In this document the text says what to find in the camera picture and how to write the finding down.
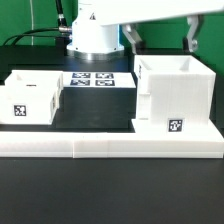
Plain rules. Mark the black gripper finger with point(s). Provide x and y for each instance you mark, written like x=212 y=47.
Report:
x=130 y=32
x=190 y=42

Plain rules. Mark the white drawer box front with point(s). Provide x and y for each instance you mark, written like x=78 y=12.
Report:
x=27 y=105

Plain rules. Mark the white drawer box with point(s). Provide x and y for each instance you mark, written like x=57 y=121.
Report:
x=27 y=105
x=38 y=78

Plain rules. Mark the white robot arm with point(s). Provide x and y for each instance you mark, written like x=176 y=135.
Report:
x=96 y=28

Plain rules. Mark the white drawer cabinet housing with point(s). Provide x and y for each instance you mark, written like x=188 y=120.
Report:
x=174 y=92

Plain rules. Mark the white marker plate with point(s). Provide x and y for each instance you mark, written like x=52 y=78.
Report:
x=98 y=80

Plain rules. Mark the white L-shaped base fence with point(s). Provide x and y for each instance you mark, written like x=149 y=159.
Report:
x=168 y=141

